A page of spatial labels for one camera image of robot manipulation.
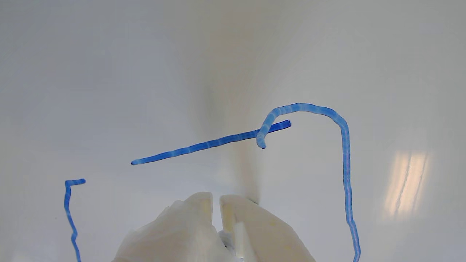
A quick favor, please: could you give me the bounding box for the large white whiteboard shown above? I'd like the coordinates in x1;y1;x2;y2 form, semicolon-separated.
0;0;466;262

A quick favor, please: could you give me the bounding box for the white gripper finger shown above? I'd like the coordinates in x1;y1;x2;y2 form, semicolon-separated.
113;192;237;262
220;194;316;262

